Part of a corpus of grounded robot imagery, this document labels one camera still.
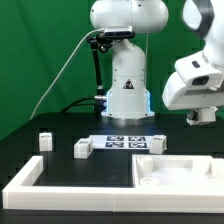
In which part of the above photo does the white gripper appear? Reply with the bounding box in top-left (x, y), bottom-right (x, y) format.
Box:
top-left (162, 72), bottom-right (224, 110)

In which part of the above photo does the white square tabletop part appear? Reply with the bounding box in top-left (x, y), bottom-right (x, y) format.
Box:
top-left (132, 155), bottom-right (224, 189)

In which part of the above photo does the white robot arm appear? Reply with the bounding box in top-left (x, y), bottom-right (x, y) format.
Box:
top-left (90, 0), bottom-right (224, 125)

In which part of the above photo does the white sheet with fiducial markers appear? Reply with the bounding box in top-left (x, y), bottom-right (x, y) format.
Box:
top-left (89, 135), bottom-right (152, 150)

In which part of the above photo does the white U-shaped boundary fence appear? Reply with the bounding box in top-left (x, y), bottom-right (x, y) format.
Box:
top-left (2, 156), bottom-right (224, 213)

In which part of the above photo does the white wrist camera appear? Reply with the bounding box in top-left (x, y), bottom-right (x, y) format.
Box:
top-left (175, 51), bottom-right (223, 90)

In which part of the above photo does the grey camera on black mount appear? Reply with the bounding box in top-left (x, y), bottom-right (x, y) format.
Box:
top-left (87, 27), bottom-right (135, 117)

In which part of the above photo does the black cable bundle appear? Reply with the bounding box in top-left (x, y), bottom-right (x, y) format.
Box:
top-left (59, 96), bottom-right (101, 114)

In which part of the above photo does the white camera cable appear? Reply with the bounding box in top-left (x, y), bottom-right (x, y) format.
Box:
top-left (29, 27), bottom-right (106, 120)

